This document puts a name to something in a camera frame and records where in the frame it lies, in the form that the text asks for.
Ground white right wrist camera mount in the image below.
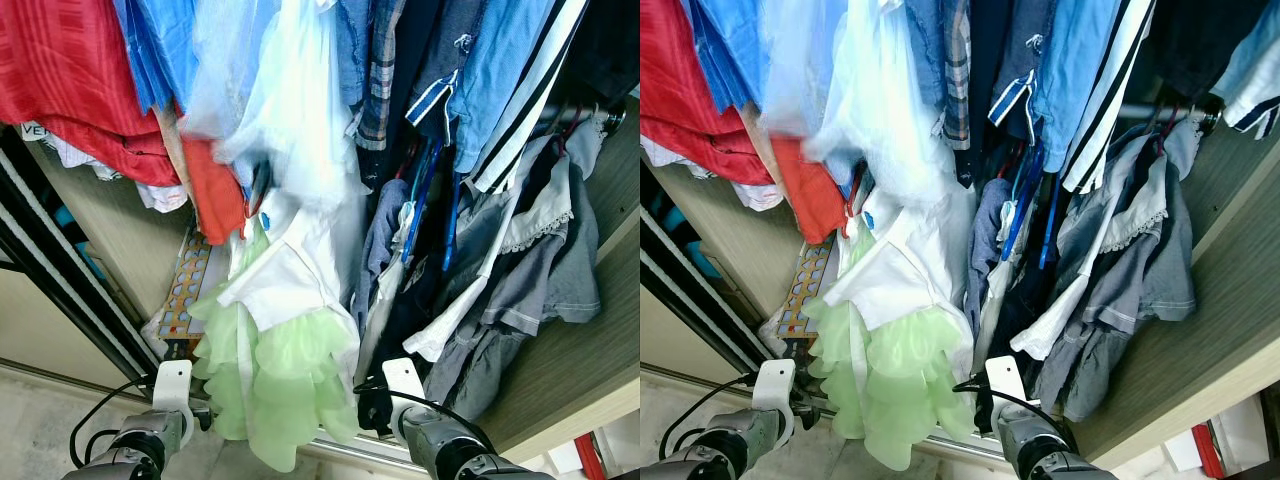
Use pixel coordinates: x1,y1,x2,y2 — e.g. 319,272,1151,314
382,357,427,409
984,355,1027,409

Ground white sheer garment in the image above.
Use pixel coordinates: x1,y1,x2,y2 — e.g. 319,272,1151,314
185,0,373,213
760,0,963,213

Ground blue clothes hanger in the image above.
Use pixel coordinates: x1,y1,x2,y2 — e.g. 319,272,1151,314
1002,142,1061,273
398,138,461,273

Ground white and green tulle dress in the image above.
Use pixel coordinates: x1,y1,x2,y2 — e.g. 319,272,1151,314
800,200,977,472
188,208,367,474

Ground dotted patterned board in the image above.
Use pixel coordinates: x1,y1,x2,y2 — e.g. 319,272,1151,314
153,233,218,348
773,233,838,343

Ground black sliding door frame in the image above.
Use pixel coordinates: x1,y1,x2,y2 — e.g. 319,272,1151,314
0,125,153,387
640,205,763,373

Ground white folded clothes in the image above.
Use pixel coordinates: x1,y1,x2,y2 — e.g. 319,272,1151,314
642,135,786,213
40,130,193,215

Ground plaid shirt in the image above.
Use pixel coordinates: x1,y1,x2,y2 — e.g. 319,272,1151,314
355,0,407,153
940,0,977,153

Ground grey shirt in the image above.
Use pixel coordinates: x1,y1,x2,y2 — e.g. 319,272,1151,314
1010,124,1198,423
420,128,603,423

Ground red garment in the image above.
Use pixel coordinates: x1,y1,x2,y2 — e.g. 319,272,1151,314
0,0,183,188
640,0,793,188

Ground metal clothes rail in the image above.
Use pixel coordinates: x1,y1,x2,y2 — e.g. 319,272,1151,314
1115,94,1227,133
545,100,627,133

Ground light wood wardrobe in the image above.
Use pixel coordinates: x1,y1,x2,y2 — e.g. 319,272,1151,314
640,108,1280,463
0,95,641,463

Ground red flat object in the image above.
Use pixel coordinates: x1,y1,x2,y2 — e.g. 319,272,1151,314
574,432,607,480
1190,422,1227,480

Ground bright blue shirt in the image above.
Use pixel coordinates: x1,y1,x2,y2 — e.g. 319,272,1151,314
690,0,779,113
112,0,203,117

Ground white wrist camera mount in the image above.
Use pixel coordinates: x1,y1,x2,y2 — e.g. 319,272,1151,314
382,357,427,409
152,360,194,417
984,355,1027,409
752,360,797,417

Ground orange-red garment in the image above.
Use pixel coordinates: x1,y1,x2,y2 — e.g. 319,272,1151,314
180,135,250,247
770,135,853,247

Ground light blue striped shirt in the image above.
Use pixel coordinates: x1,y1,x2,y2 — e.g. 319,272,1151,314
1208,0,1280,141
990,0,1161,197
405,0,591,197

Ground dark navy garment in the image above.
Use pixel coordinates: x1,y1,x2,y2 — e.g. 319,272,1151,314
553,0,641,107
1148,0,1263,103

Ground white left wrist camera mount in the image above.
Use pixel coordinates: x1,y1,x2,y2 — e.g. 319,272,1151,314
752,360,797,417
152,360,194,417

